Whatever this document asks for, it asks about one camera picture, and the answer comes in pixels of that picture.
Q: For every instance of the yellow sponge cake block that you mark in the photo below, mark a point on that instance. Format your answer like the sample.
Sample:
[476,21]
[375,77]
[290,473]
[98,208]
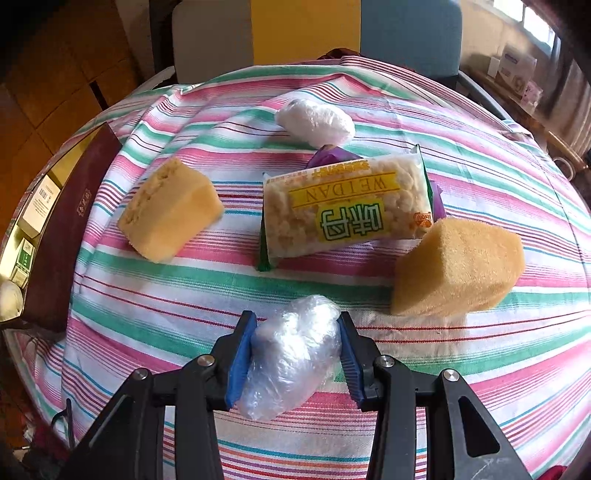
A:
[457,267]
[171,212]

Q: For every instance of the small white box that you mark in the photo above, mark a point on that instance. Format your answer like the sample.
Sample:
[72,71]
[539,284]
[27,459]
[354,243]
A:
[494,67]

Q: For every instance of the purple snack packet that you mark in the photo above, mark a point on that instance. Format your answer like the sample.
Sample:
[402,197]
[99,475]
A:
[437,205]
[332,155]

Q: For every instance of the small white-labelled box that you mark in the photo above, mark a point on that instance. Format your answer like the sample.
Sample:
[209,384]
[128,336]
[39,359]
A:
[44,198]

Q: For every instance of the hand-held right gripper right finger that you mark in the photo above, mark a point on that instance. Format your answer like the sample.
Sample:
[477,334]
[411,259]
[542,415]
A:
[352,367]

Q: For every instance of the white cardboard box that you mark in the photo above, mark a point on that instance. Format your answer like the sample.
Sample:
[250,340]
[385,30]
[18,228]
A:
[517,69]

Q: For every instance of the gold square tin box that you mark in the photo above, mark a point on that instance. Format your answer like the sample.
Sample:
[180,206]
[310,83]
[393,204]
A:
[69,240]

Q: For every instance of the wooden cabinet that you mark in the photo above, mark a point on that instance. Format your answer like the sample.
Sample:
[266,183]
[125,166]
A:
[69,69]

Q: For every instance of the dark red cloth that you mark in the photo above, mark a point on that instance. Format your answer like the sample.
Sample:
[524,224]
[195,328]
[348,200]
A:
[339,54]

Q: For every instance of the grey yellow blue chair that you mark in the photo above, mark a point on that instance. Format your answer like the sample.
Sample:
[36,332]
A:
[406,32]

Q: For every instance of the white plastic-wrapped ball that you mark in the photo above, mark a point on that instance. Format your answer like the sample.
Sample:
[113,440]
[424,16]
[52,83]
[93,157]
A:
[291,360]
[9,295]
[316,121]

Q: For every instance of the striped tablecloth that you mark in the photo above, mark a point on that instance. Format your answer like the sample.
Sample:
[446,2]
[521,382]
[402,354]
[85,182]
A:
[184,286]

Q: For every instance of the pink packet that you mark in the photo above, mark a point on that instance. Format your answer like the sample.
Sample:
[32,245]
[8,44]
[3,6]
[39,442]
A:
[532,94]

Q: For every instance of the green and white packet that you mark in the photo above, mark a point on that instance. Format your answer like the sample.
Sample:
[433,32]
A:
[23,261]

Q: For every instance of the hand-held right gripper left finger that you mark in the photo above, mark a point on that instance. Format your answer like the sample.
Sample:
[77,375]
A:
[240,355]

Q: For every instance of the wooden side table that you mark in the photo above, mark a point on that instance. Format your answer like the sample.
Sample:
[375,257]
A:
[531,120]

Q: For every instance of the striped curtain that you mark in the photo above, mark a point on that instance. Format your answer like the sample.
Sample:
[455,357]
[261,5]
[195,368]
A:
[572,101]

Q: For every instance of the puffed rice snack packet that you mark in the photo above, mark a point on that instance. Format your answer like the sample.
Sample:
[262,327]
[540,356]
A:
[346,207]

